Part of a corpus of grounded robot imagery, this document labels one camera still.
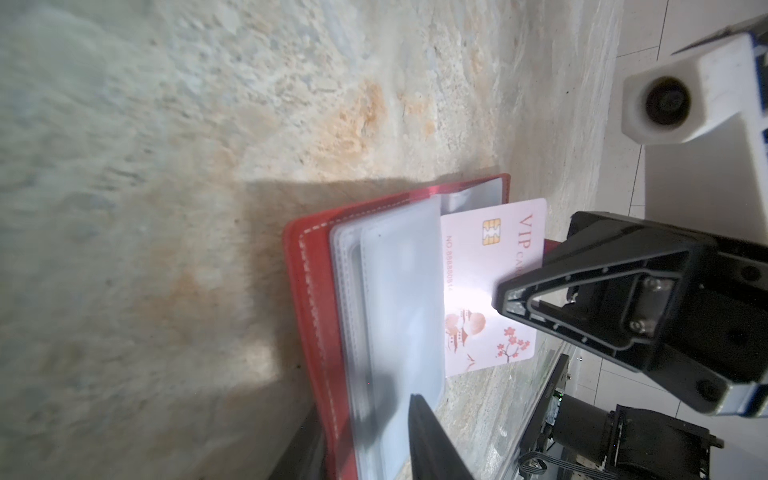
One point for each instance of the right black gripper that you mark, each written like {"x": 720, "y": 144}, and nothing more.
{"x": 659, "y": 298}

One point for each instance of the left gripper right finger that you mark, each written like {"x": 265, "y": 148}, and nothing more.
{"x": 432, "y": 454}

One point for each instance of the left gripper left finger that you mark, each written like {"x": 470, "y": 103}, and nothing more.
{"x": 304, "y": 457}

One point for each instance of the white pink VIP card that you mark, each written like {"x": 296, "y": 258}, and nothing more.
{"x": 481, "y": 248}

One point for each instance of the red card holder wallet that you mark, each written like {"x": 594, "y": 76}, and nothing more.
{"x": 368, "y": 287}

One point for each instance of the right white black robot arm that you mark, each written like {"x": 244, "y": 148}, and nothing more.
{"x": 634, "y": 443}

